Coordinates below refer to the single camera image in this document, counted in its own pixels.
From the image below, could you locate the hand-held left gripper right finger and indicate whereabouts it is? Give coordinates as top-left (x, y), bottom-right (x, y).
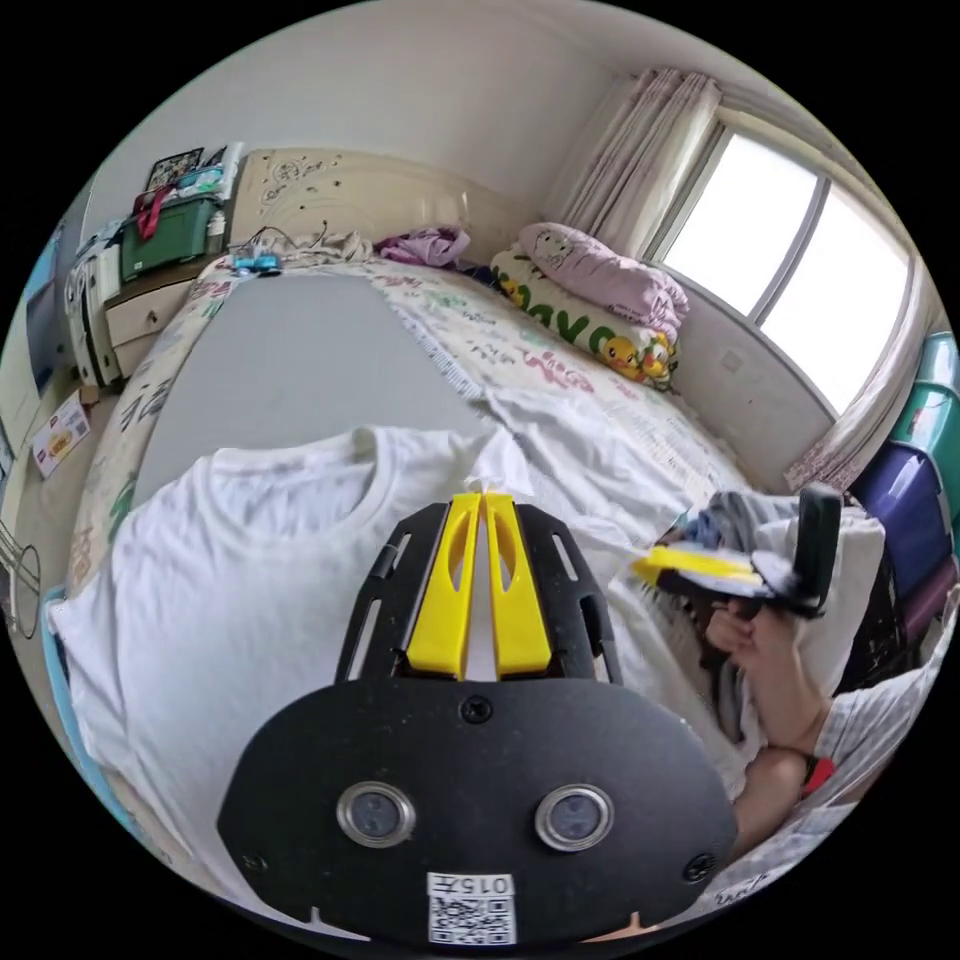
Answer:
top-left (484, 493), bottom-right (554, 681)

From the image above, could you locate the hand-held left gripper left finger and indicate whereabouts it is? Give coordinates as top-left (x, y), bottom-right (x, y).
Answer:
top-left (406, 492), bottom-right (483, 681)

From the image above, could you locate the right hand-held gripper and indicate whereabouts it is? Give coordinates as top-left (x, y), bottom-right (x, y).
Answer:
top-left (632, 545), bottom-right (823, 625)

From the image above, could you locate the white short sleeve shirt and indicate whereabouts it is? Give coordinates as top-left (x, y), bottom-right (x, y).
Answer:
top-left (47, 386), bottom-right (888, 913)

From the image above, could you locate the person's right forearm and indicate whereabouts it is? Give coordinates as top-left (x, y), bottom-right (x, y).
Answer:
top-left (749, 648), bottom-right (835, 760)

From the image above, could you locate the person's right hand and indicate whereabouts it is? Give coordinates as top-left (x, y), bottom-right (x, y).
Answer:
top-left (704, 605), bottom-right (798, 680)

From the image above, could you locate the pile of clothes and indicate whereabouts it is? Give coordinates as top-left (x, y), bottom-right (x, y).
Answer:
top-left (683, 489), bottom-right (802, 555)

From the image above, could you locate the stack of plastic bins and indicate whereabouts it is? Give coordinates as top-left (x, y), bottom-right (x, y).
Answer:
top-left (847, 329), bottom-right (960, 650)

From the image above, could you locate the person's body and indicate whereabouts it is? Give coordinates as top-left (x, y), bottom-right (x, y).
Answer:
top-left (704, 584), bottom-right (960, 920)

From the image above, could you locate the bed with printed sheet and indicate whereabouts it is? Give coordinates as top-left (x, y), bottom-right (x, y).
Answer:
top-left (41, 146), bottom-right (890, 913)

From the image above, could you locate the grey flat folding board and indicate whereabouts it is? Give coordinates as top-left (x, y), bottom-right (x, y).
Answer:
top-left (133, 271), bottom-right (485, 519)

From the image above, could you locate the duck print rolled quilt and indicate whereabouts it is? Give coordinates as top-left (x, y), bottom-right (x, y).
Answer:
top-left (489, 245), bottom-right (680, 391)

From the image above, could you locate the pink folded blanket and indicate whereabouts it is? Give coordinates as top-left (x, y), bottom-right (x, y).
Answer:
top-left (517, 221), bottom-right (691, 348)

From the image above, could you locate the window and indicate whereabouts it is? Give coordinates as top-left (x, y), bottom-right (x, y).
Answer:
top-left (643, 119), bottom-right (916, 418)

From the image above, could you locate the purple garment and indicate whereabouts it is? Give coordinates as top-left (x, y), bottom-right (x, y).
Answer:
top-left (372, 224), bottom-right (474, 270)

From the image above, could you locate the beige garment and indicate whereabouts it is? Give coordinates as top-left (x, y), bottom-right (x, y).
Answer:
top-left (288, 228), bottom-right (376, 268)

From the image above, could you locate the beige drawer cupboard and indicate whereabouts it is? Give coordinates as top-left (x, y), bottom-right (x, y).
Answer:
top-left (101, 258), bottom-right (208, 361)

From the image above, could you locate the printed carton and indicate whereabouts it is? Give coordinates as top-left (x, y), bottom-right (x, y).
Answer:
top-left (29, 393), bottom-right (93, 480)

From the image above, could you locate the green storage box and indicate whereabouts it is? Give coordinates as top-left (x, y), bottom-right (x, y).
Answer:
top-left (118, 146), bottom-right (230, 283)

